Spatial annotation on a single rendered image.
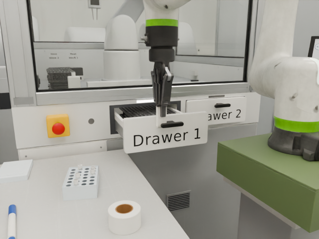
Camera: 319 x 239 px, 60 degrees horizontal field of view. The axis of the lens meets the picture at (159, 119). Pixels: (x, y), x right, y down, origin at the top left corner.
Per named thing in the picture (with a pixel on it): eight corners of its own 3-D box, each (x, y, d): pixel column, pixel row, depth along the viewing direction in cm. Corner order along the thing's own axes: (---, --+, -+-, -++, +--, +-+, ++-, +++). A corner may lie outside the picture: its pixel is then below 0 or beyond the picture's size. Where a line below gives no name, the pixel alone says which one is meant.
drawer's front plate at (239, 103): (245, 121, 125) (247, 96, 122) (187, 127, 115) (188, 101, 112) (242, 120, 126) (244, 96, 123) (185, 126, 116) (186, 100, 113)
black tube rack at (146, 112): (180, 132, 102) (180, 114, 100) (134, 137, 96) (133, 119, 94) (159, 118, 122) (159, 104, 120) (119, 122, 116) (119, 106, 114)
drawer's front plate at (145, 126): (207, 142, 95) (208, 112, 92) (125, 153, 85) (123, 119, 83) (204, 141, 97) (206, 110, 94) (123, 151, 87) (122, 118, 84)
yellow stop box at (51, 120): (70, 136, 95) (68, 116, 93) (48, 139, 93) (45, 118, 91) (69, 133, 100) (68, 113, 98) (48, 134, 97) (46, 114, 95)
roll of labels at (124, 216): (103, 221, 61) (102, 205, 60) (132, 212, 65) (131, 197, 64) (116, 239, 55) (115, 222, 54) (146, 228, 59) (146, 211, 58)
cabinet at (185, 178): (248, 265, 149) (261, 122, 130) (41, 332, 114) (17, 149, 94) (175, 186, 236) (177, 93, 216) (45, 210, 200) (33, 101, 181)
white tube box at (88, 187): (97, 198, 71) (96, 184, 70) (62, 201, 70) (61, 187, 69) (99, 177, 83) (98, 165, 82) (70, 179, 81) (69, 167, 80)
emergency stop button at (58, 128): (65, 134, 92) (64, 123, 91) (52, 135, 91) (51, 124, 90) (65, 132, 95) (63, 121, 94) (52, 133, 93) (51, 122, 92)
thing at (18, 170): (27, 180, 81) (26, 175, 80) (-6, 184, 78) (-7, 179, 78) (33, 163, 92) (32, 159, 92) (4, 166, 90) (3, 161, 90)
